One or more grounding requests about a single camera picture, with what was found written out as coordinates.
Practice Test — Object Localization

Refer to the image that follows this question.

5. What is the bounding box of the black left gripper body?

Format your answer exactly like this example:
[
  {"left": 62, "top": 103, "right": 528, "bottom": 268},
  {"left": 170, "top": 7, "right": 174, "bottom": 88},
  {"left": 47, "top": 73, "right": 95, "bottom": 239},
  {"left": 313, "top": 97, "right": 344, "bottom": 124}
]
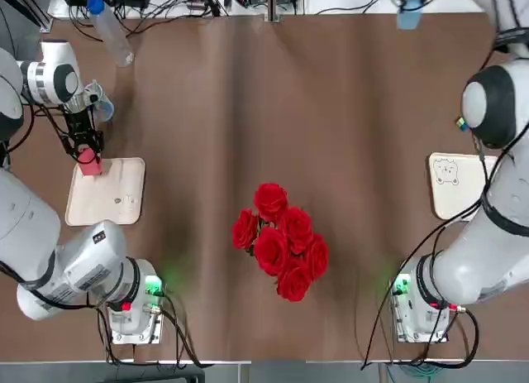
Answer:
[{"left": 64, "top": 107, "right": 98, "bottom": 138}]

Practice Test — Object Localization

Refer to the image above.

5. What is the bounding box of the blue foam block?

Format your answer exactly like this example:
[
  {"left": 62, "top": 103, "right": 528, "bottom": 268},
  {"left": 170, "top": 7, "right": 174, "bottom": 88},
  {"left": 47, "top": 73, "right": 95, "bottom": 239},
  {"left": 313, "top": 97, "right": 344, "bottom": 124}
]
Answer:
[{"left": 396, "top": 0, "right": 424, "bottom": 31}]

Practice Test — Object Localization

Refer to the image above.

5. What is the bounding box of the red foam block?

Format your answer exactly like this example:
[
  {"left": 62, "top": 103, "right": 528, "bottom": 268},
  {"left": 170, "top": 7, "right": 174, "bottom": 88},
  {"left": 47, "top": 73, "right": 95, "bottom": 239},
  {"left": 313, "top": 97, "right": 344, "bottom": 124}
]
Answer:
[{"left": 78, "top": 147, "right": 102, "bottom": 177}]

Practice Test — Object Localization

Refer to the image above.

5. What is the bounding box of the clear plastic cup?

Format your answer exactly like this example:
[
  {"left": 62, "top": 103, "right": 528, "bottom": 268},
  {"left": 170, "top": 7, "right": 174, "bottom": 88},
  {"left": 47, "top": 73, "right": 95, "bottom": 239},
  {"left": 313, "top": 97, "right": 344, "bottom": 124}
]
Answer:
[{"left": 83, "top": 79, "right": 116, "bottom": 124}]

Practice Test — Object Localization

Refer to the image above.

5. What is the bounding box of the white tray with rabbit print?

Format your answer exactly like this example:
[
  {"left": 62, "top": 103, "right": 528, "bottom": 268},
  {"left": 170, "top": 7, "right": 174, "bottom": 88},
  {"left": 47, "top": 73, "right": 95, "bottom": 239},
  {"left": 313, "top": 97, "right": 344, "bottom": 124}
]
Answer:
[{"left": 64, "top": 156, "right": 147, "bottom": 227}]

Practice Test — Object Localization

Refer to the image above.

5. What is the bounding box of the clear bottle with blue cap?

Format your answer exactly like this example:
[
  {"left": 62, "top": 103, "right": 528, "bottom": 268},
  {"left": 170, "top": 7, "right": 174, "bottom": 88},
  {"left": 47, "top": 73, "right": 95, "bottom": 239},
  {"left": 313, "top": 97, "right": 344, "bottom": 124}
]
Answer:
[{"left": 86, "top": 0, "right": 136, "bottom": 69}]

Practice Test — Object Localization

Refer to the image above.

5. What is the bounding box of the white tray with bear print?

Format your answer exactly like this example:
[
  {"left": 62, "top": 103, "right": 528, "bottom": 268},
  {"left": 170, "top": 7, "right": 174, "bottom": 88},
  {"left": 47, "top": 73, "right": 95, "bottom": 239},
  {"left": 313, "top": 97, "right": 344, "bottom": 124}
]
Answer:
[{"left": 427, "top": 151, "right": 502, "bottom": 222}]

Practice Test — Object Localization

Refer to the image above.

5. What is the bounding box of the red rose bouquet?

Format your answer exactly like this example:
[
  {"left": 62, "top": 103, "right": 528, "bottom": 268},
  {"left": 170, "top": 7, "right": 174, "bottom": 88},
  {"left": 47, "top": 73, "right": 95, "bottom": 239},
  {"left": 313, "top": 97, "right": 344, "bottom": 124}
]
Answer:
[{"left": 231, "top": 182, "right": 331, "bottom": 303}]

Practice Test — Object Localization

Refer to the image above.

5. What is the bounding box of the thin black cable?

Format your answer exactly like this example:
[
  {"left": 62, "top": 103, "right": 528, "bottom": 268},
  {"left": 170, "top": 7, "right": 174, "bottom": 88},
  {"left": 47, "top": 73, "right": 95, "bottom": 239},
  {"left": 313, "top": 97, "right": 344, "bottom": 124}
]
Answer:
[{"left": 68, "top": 2, "right": 174, "bottom": 44}]

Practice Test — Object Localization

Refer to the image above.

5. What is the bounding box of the aluminium frame profile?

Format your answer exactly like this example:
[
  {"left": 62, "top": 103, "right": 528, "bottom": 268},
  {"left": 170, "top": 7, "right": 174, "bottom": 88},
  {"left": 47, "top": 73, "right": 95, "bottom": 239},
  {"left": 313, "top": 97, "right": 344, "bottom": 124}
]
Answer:
[{"left": 24, "top": 0, "right": 55, "bottom": 34}]

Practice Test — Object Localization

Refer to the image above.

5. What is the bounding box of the aluminium post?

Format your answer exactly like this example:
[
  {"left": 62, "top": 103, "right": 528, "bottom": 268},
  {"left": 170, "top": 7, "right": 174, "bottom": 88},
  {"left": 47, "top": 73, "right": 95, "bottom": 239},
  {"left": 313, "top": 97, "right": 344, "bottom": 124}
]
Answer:
[{"left": 266, "top": 0, "right": 283, "bottom": 24}]

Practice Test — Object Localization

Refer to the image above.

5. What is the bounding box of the black left base cable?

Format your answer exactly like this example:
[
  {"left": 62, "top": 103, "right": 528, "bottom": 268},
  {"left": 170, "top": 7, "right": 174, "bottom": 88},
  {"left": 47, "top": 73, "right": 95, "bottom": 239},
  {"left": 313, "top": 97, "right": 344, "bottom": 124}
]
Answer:
[{"left": 97, "top": 292, "right": 214, "bottom": 368}]

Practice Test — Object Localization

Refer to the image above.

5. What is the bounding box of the black base cable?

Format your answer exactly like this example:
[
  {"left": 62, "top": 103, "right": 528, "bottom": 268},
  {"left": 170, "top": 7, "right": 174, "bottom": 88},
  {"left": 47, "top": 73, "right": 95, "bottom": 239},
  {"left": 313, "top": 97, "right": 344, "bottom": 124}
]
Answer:
[
  {"left": 97, "top": 292, "right": 214, "bottom": 368},
  {"left": 407, "top": 307, "right": 481, "bottom": 366}
]

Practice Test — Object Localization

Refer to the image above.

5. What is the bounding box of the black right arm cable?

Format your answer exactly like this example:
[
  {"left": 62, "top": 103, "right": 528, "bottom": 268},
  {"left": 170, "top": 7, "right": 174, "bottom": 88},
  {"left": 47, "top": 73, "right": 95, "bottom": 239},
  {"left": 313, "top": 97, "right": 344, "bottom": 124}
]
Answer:
[{"left": 360, "top": 142, "right": 503, "bottom": 371}]

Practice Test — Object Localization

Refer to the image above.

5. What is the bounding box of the black right base cable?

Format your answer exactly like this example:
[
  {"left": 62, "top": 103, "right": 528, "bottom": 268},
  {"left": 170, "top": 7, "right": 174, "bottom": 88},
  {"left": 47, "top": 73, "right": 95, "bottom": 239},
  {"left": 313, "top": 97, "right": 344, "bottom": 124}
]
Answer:
[{"left": 407, "top": 307, "right": 481, "bottom": 366}]

